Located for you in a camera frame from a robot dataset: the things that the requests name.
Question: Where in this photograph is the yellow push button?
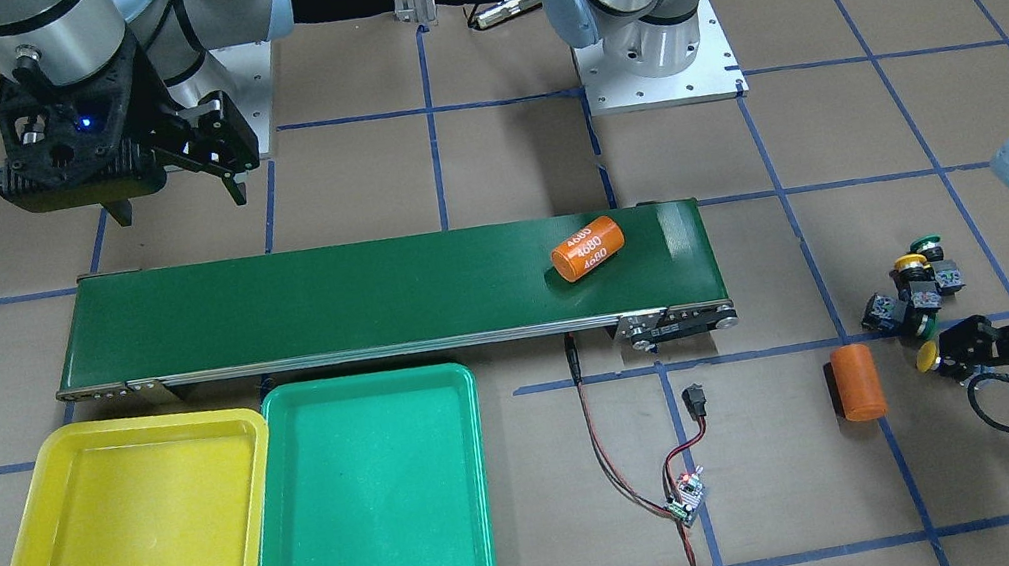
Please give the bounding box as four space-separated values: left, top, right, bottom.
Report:
915 340 944 374
891 253 943 313

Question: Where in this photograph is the black switch block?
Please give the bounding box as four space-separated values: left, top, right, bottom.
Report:
861 293 910 337

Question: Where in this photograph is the yellow push button in pile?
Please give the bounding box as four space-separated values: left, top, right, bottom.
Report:
891 253 943 313

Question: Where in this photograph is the green tray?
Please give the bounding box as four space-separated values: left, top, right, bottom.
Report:
258 362 497 566

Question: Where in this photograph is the plain orange cylinder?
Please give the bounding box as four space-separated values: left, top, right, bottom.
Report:
829 343 889 422

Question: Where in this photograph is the small controller circuit board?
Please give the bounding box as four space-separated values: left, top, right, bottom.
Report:
665 466 706 528

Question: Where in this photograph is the orange cylinder with 4680 print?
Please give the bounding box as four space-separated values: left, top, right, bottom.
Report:
550 215 626 284

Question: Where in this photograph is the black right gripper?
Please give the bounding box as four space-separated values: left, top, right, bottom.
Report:
102 38 261 228

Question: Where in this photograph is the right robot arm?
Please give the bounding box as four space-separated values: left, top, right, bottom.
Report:
0 0 295 225

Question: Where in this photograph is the green push button lower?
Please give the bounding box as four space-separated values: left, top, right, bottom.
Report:
904 311 939 343

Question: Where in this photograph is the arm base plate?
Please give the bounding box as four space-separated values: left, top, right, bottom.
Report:
571 0 750 116

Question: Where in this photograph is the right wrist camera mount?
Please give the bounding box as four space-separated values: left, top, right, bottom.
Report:
0 43 172 213

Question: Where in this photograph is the green push button upper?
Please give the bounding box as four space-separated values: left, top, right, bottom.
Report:
908 233 945 263

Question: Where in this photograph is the green conveyor belt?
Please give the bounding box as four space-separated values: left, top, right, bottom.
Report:
57 199 739 402

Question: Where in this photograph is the green push button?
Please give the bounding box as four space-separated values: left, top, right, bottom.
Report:
904 311 939 343
908 233 945 263

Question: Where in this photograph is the red black wire cable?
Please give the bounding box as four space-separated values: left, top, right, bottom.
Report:
563 313 738 566

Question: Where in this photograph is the black connector plug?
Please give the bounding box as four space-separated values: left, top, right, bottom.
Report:
680 383 707 422

